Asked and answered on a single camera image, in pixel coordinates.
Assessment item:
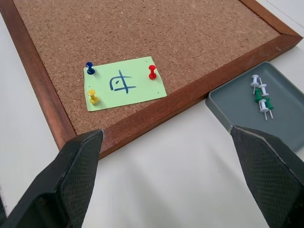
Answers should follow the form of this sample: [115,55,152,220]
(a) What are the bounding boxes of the yellow push pin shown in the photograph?
[87,89,99,105]

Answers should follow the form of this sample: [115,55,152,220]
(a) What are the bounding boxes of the grey plastic tray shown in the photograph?
[205,61,304,153]

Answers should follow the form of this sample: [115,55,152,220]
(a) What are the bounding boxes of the cork board with wooden frame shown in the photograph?
[0,0,304,160]

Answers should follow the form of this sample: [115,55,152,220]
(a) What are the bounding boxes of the green push pin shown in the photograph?
[253,88,263,102]
[265,97,275,119]

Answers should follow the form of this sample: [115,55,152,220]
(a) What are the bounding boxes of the blue push pin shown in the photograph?
[85,61,96,76]

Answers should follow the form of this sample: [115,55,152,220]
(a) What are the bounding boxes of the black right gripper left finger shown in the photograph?
[0,129,105,228]

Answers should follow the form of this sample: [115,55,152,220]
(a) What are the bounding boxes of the green paper note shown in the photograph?
[84,56,167,112]

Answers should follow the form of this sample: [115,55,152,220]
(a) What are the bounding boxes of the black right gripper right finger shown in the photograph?
[228,125,304,228]

